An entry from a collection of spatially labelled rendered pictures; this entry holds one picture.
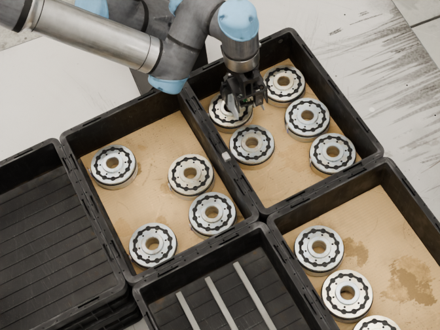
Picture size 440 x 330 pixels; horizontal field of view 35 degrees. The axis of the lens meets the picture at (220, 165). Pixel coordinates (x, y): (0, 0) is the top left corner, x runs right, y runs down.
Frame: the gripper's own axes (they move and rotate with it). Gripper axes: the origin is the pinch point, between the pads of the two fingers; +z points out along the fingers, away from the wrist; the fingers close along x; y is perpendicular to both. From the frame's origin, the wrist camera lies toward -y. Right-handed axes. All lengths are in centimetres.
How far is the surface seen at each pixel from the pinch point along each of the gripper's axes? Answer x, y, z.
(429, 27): 98, -57, 85
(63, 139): -41.2, -2.9, -8.0
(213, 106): -6.6, -1.9, -0.9
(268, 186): -2.5, 21.0, 2.1
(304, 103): 13.0, 5.8, -0.7
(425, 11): 100, -65, 85
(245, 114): -0.7, 3.5, -1.1
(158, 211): -27.3, 17.2, 2.0
